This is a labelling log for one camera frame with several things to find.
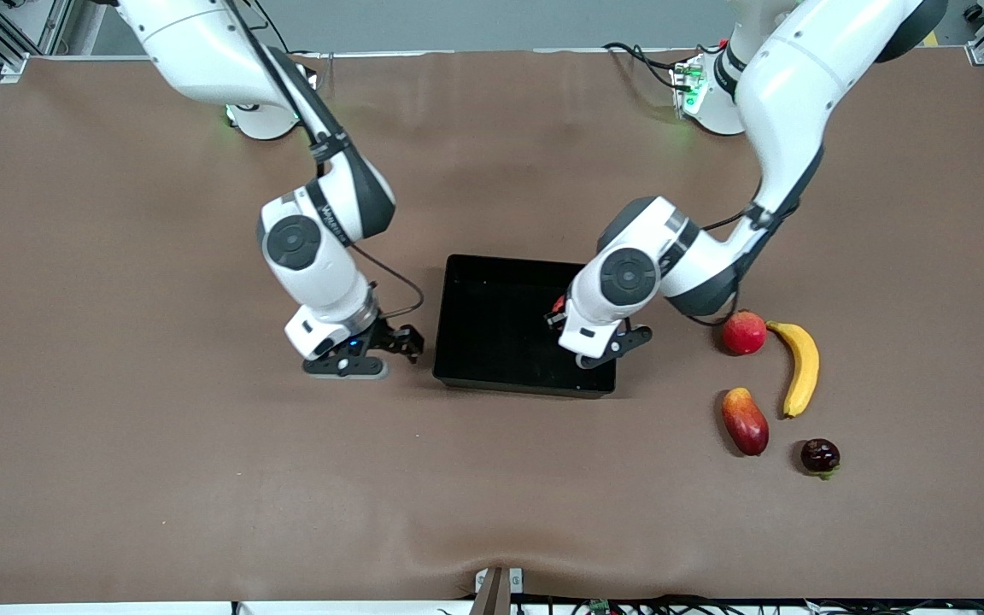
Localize black plastic box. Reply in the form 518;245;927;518
432;254;619;400

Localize yellow banana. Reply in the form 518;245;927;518
766;320;821;419

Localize brown table mat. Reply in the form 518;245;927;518
0;47;984;604

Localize red orange mango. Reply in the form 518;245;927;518
721;387;770;457

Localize dark purple mangosteen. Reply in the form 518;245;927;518
800;438;841;480

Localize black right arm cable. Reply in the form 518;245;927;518
227;0;425;322

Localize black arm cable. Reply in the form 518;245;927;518
227;0;425;322
687;145;802;331

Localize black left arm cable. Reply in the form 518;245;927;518
687;145;802;331

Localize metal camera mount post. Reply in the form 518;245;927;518
468;566;525;615

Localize black left base cables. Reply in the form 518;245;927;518
601;41;720;91

